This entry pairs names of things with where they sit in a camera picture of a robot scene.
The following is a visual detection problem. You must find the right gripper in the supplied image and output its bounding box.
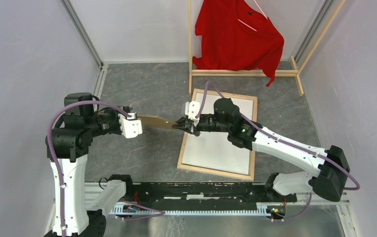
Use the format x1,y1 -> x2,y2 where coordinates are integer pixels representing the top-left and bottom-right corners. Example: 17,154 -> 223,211
172,114 -> 230,137

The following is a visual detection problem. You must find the printed photo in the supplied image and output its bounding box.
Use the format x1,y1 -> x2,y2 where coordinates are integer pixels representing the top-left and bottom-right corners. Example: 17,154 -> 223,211
182,92 -> 255,176

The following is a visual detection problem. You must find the wooden picture frame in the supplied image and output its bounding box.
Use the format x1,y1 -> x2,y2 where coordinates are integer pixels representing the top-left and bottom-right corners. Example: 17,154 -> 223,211
177,88 -> 259,182

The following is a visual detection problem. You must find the brown cardboard backing board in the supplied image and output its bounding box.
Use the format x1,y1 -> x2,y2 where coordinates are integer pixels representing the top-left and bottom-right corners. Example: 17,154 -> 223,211
138,115 -> 177,130

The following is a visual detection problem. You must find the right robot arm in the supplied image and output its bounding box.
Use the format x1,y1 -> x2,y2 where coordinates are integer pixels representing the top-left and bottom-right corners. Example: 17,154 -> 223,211
172,98 -> 350,202

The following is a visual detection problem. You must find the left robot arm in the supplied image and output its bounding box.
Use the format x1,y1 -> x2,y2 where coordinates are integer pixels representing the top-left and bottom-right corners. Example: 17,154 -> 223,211
45,92 -> 143,237

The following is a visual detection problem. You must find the red t-shirt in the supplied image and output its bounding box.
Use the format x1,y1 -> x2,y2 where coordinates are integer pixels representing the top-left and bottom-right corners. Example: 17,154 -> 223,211
192,0 -> 284,86

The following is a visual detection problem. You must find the wooden clothes rack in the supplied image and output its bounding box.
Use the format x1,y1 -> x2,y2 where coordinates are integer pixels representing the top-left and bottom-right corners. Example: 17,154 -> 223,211
187,0 -> 346,96

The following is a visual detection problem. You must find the pink clothes hanger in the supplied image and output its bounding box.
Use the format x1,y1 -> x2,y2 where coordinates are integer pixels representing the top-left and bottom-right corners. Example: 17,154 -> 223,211
238,0 -> 268,32

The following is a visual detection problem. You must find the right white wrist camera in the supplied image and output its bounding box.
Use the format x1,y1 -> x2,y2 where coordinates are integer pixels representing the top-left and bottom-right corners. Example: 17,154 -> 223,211
184,101 -> 201,122

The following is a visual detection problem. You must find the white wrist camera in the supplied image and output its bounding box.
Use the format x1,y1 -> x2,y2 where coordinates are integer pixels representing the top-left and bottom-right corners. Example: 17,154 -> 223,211
184,101 -> 201,122
119,113 -> 143,139

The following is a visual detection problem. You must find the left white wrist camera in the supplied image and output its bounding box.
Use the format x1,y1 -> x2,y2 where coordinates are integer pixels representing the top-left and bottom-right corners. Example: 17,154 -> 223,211
119,113 -> 143,139

